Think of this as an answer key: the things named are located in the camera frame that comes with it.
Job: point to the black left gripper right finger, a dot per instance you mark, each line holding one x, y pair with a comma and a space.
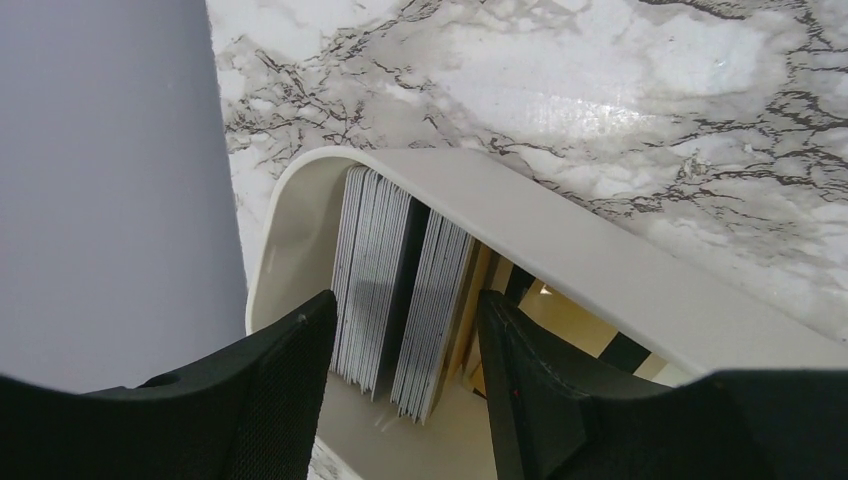
556, 412

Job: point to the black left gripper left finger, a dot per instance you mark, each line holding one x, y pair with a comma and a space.
247, 411

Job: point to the stack of credit cards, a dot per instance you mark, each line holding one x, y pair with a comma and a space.
406, 280

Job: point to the white oval plastic tray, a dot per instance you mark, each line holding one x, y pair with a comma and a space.
684, 314

